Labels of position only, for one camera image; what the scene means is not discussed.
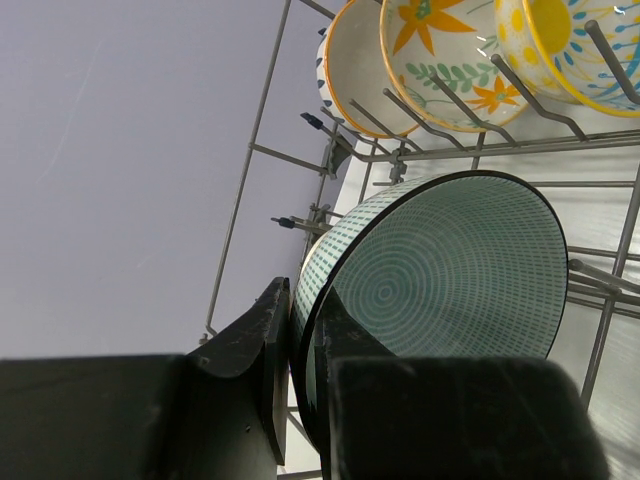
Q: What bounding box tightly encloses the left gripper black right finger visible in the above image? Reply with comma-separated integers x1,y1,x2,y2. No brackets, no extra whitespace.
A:
316,291,610,479

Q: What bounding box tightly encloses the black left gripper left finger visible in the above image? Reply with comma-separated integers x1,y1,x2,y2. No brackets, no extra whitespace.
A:
1,277,290,479

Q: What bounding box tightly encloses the plain teal bowl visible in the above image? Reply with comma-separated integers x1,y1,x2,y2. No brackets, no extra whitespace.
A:
291,170,568,444

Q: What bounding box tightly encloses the orange flower bowl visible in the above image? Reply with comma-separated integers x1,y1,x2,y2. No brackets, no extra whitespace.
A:
379,0,527,133

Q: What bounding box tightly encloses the teal yellow sun bowl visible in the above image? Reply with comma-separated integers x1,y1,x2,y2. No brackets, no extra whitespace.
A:
494,0,639,118

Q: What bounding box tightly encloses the grey wire dish rack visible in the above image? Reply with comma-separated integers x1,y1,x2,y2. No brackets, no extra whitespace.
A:
199,0,640,416

